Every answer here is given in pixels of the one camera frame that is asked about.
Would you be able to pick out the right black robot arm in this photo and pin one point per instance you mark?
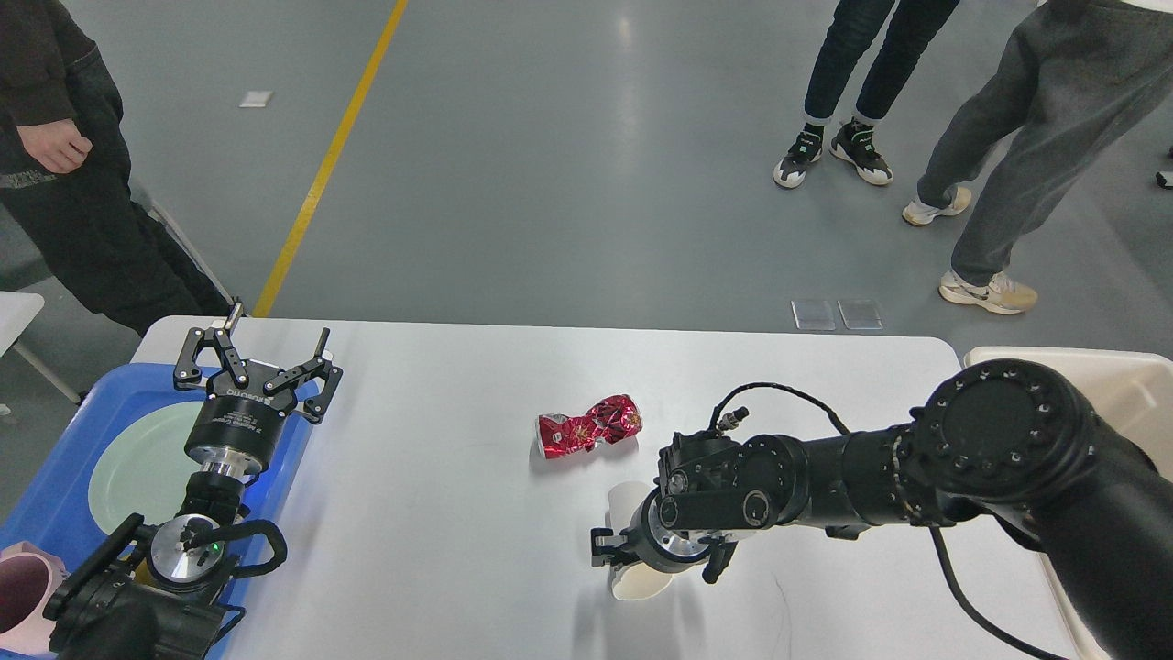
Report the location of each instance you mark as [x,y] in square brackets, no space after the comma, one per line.
[1008,438]

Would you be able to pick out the crushed red can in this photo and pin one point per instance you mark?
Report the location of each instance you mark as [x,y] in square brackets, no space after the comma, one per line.
[615,418]

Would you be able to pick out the pink mug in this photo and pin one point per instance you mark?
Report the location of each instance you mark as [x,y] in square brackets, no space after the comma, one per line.
[29,577]

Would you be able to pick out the grey office chair left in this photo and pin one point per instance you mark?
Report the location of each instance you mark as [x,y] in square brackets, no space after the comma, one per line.
[24,266]

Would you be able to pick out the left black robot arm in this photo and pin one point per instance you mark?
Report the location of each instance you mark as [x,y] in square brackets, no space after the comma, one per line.
[155,590]

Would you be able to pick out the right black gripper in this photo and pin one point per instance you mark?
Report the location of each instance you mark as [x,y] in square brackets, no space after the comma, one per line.
[647,541]

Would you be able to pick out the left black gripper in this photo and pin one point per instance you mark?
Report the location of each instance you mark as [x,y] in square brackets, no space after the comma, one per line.
[241,420]

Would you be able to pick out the beige plastic bin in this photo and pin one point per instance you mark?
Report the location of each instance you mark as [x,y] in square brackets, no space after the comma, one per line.
[1130,391]

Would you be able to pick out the white paper cup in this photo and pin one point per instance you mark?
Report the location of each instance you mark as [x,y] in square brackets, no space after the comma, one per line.
[637,581]

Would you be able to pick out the light green plate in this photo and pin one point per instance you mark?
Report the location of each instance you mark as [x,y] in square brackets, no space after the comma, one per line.
[145,469]

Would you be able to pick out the white side table corner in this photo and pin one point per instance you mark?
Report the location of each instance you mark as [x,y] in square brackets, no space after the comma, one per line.
[14,316]

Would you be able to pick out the person in black clothes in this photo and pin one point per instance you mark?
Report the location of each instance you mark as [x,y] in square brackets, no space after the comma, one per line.
[66,172]

